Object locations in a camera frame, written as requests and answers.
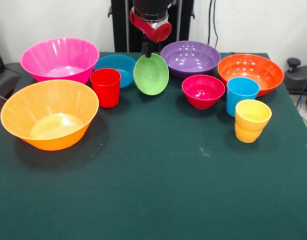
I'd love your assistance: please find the large pink bowl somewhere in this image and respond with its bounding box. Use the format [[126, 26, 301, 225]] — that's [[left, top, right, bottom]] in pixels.
[[20, 36, 101, 85]]

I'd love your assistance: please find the dark green tablecloth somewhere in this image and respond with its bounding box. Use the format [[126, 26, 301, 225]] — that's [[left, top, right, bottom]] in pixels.
[[0, 51, 307, 240]]

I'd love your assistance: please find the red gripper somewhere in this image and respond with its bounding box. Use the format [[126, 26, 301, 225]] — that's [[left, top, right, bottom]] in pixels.
[[129, 6, 173, 59]]

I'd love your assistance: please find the red cup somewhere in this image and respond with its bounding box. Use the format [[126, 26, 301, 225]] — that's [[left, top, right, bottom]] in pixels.
[[89, 67, 122, 109]]

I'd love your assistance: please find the blue cup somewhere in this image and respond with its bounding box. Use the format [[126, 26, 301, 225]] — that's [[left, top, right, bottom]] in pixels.
[[226, 76, 260, 118]]

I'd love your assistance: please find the green bowl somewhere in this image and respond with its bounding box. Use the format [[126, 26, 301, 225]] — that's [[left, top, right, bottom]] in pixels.
[[132, 52, 170, 96]]

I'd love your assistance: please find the blue bowl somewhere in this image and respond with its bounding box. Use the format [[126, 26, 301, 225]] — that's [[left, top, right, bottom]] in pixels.
[[94, 54, 138, 89]]

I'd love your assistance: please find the black hanging cable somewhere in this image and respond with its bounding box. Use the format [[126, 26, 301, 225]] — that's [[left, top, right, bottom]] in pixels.
[[207, 0, 220, 50]]

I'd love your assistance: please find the black pedestal foot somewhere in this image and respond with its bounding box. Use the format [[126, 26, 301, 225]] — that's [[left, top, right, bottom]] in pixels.
[[0, 62, 24, 101], [284, 57, 307, 94]]

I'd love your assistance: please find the yellow cup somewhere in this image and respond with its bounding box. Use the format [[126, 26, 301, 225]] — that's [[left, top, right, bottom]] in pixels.
[[234, 99, 272, 144]]

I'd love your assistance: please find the large orange bowl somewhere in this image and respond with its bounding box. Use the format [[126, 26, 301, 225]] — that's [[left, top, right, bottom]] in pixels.
[[0, 79, 100, 152]]

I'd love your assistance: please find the red-orange bowl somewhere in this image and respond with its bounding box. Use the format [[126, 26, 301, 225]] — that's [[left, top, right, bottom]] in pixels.
[[217, 53, 285, 98]]

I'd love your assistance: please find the blue cable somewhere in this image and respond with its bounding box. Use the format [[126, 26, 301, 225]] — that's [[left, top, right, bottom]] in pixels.
[[295, 69, 307, 111]]

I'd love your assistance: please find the purple bowl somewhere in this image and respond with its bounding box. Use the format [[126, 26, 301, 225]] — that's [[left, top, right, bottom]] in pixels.
[[160, 40, 221, 80]]

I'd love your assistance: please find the small crimson bowl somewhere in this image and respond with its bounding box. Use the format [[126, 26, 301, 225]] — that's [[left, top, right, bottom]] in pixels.
[[181, 74, 226, 110]]

